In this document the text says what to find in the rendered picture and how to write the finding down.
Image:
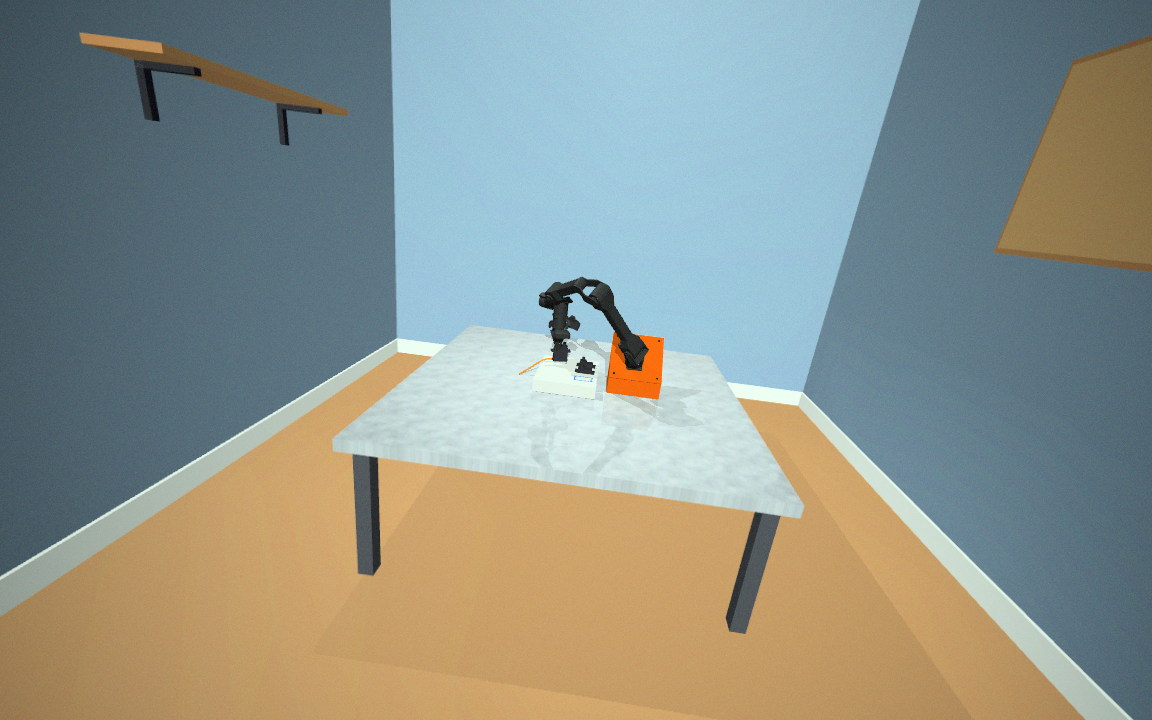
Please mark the white rectangular block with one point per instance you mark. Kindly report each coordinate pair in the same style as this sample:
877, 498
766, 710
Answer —
575, 377

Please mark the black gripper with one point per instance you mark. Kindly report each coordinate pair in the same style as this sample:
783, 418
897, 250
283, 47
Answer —
558, 332

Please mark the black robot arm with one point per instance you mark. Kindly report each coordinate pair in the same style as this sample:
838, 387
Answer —
602, 299

